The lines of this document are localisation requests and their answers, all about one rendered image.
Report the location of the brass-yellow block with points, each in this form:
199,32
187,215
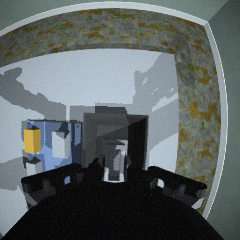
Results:
32,140

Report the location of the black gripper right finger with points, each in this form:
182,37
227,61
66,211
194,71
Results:
187,190

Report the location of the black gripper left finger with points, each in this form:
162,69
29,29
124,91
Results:
39,186

